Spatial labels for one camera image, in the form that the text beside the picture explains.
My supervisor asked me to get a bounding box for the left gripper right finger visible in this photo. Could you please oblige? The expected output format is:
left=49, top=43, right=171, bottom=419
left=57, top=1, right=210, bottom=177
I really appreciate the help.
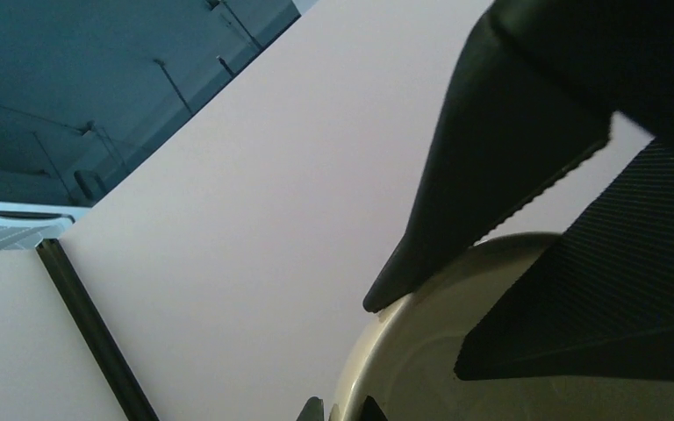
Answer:
left=455, top=139, right=674, bottom=382

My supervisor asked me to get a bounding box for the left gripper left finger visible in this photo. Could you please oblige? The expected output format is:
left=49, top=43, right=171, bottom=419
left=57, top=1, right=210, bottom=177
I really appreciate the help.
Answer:
left=362, top=1, right=674, bottom=313

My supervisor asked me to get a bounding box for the white ceramic bowl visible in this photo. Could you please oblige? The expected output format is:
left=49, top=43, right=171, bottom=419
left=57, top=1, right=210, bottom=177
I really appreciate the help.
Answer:
left=327, top=232, right=674, bottom=421

